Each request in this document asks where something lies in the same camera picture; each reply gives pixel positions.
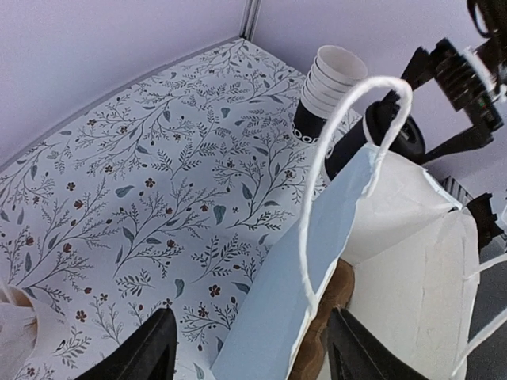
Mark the stack of paper cups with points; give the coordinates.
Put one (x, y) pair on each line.
(333, 73)

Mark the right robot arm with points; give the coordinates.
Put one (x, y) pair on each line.
(487, 17)

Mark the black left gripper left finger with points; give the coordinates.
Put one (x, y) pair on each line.
(148, 353)

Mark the white cup holding straws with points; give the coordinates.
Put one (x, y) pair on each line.
(52, 328)

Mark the black and white paper cup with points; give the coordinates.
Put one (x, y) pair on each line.
(344, 150)

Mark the aluminium frame post right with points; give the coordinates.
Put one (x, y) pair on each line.
(249, 19)

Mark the brown cardboard cup carrier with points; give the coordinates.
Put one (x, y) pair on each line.
(311, 354)

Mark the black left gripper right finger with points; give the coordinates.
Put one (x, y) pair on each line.
(355, 353)

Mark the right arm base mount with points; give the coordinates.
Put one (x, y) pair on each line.
(486, 221)

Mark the light blue paper bag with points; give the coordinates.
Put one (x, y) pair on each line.
(413, 249)

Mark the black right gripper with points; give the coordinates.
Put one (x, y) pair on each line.
(472, 80)

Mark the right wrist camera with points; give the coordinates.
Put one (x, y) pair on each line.
(489, 63)

